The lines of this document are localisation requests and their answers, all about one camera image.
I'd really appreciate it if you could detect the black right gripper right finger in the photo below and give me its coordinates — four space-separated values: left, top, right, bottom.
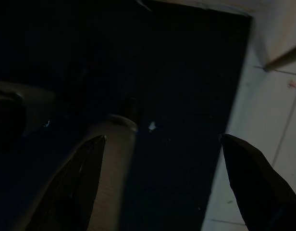
221 133 296 231

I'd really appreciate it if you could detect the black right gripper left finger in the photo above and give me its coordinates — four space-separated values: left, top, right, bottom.
25 135 107 231

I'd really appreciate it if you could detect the grey robot leg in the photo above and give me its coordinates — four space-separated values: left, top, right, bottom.
0 80 56 146
84 97 139 231

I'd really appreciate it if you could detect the dark blue floor rug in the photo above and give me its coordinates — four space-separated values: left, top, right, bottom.
0 0 252 231

